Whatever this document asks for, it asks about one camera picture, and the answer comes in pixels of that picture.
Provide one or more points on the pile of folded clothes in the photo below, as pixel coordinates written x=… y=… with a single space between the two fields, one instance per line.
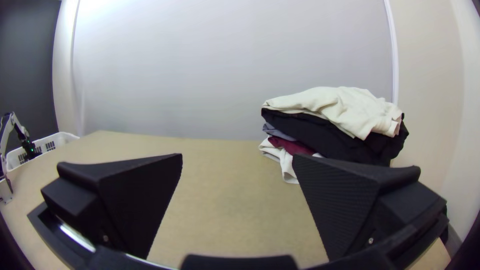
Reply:
x=337 y=108

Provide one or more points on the white laundry basket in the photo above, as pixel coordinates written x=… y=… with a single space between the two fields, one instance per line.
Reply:
x=56 y=141

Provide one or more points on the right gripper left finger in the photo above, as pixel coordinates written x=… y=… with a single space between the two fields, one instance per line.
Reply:
x=123 y=198

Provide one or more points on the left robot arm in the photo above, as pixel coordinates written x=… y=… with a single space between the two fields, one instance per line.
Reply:
x=8 y=127

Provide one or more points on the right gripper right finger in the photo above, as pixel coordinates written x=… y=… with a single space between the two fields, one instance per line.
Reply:
x=345 y=202

